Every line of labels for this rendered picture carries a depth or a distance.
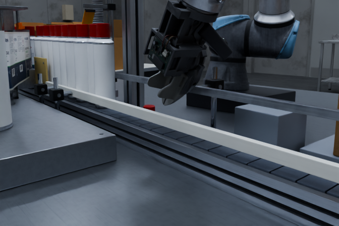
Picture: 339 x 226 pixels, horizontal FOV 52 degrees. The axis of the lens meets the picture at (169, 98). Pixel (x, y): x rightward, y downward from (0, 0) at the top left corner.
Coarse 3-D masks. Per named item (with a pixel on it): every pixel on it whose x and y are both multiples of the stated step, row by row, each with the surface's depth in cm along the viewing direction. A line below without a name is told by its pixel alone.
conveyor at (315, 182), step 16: (64, 96) 101; (112, 112) 81; (144, 128) 69; (160, 128) 68; (192, 144) 58; (208, 144) 58; (240, 160) 51; (256, 160) 51; (288, 176) 45; (304, 176) 45; (336, 192) 41
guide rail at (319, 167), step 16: (80, 96) 89; (96, 96) 82; (128, 112) 72; (144, 112) 68; (176, 128) 61; (192, 128) 57; (208, 128) 55; (224, 144) 52; (240, 144) 50; (256, 144) 48; (272, 160) 46; (288, 160) 44; (304, 160) 42; (320, 160) 41; (320, 176) 41; (336, 176) 40
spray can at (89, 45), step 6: (90, 24) 87; (90, 30) 87; (90, 36) 88; (90, 42) 87; (90, 48) 87; (90, 54) 87; (90, 60) 88; (90, 66) 88; (90, 72) 88; (90, 78) 89; (90, 84) 89; (90, 90) 90; (90, 102) 90
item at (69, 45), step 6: (72, 24) 94; (72, 30) 95; (72, 36) 95; (66, 42) 95; (72, 42) 94; (66, 48) 95; (72, 48) 95; (66, 54) 96; (72, 54) 95; (66, 60) 96; (72, 60) 95; (66, 66) 97; (72, 66) 96; (72, 72) 96; (72, 78) 96; (72, 84) 97; (72, 96) 97
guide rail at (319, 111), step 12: (216, 96) 63; (228, 96) 61; (240, 96) 58; (252, 96) 57; (276, 108) 53; (288, 108) 52; (300, 108) 50; (312, 108) 49; (324, 108) 48; (336, 120) 46
